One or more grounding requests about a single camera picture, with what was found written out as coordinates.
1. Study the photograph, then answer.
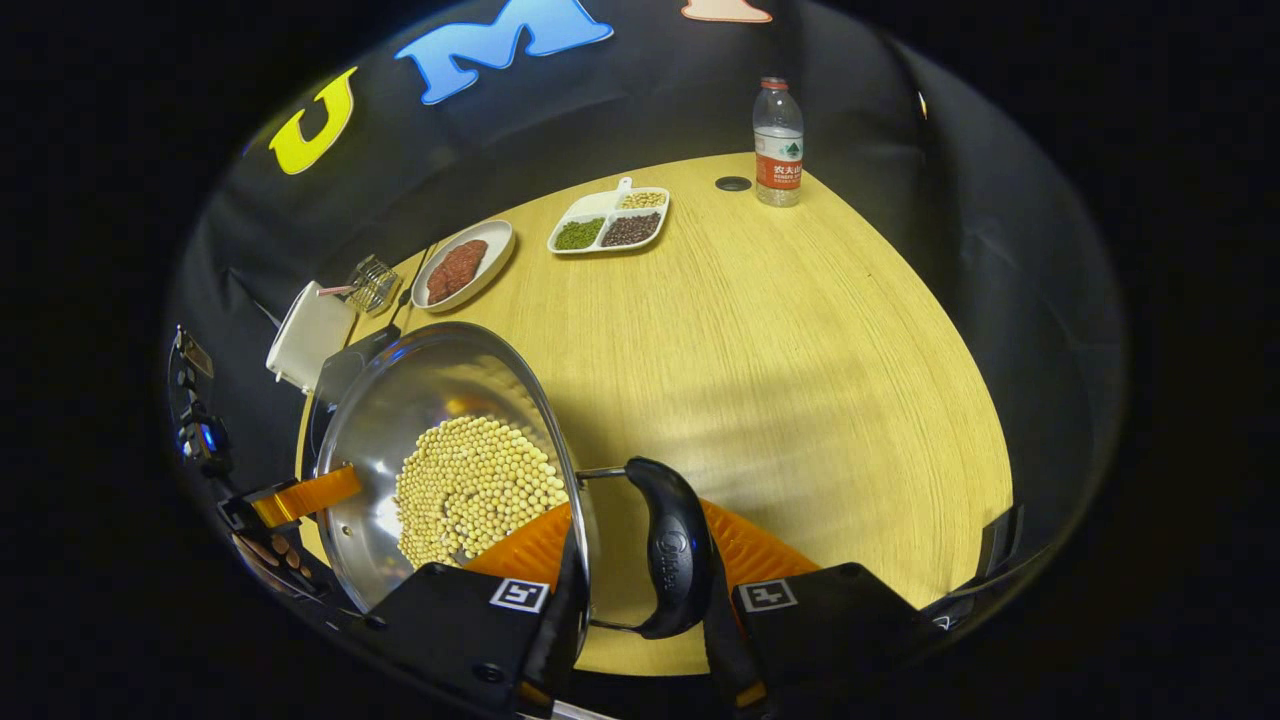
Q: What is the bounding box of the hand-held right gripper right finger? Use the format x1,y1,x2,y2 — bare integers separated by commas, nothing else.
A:
697,498,931,716

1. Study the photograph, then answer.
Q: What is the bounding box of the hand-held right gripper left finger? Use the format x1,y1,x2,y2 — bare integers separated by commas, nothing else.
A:
350,500,591,716

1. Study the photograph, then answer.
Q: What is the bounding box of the black induction cooktop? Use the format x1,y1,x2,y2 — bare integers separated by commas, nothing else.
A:
303,325,403,479

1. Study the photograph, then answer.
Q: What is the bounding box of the steel pot with black handles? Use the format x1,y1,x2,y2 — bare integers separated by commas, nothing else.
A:
313,320,716,641

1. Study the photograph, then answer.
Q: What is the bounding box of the pile of soybeans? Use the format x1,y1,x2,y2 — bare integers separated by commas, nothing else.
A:
393,415,569,569

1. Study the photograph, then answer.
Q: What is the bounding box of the white toaster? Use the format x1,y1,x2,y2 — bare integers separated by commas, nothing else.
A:
265,281,358,394

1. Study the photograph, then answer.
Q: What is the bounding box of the red meat slice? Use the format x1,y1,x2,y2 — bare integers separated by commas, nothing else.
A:
445,239,490,286
426,262,471,306

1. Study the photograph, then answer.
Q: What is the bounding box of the round white plate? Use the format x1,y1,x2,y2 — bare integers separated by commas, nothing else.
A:
411,219,516,314

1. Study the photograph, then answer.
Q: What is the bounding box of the heap of dark beans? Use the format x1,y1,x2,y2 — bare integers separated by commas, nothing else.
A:
602,212,663,248

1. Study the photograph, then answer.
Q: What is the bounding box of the white divided dish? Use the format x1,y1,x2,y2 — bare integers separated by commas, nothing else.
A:
546,177,671,256

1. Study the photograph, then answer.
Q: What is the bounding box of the clear water bottle red label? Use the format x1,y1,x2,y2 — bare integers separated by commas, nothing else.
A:
752,77,805,208

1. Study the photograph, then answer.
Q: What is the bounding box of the small wire basket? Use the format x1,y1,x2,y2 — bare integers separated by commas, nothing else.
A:
345,254,403,315

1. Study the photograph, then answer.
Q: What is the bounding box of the black power cable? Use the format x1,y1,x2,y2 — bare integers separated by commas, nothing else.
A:
385,243,439,331

